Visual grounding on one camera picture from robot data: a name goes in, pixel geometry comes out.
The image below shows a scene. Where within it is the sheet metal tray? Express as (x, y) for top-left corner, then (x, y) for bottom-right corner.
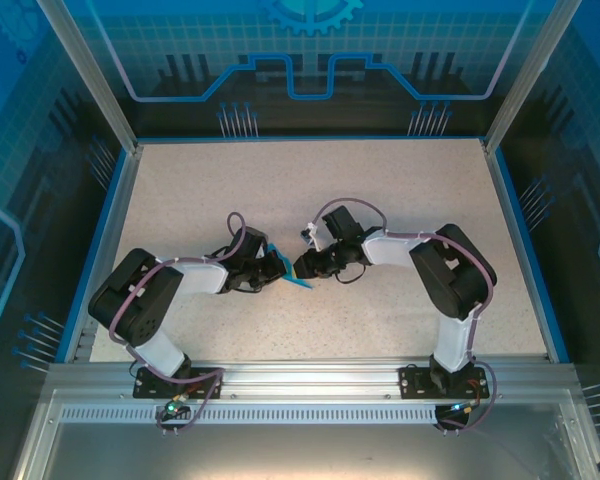
(9, 389), (600, 480)

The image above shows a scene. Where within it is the right gripper thin black cable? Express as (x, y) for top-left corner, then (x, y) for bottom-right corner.
(337, 264), (369, 286)

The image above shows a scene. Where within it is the aluminium cross rail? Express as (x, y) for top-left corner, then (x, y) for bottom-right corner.
(46, 355), (581, 401)

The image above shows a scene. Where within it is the slotted grey cable duct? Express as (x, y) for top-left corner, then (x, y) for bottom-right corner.
(58, 404), (439, 426)

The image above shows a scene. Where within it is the blue-edged aluminium side rail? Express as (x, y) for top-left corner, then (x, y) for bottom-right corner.
(62, 144), (144, 364)
(481, 138), (572, 364)

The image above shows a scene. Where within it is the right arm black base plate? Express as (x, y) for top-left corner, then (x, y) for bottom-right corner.
(398, 363), (491, 400)

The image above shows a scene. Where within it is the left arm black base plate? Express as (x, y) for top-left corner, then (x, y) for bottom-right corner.
(132, 366), (225, 401)

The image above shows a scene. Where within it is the cable connector with green light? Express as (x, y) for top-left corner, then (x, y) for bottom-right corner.
(447, 399), (483, 417)
(160, 393), (190, 419)

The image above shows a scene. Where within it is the aluminium frame post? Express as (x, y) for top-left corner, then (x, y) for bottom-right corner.
(35, 0), (144, 154)
(482, 0), (584, 154)

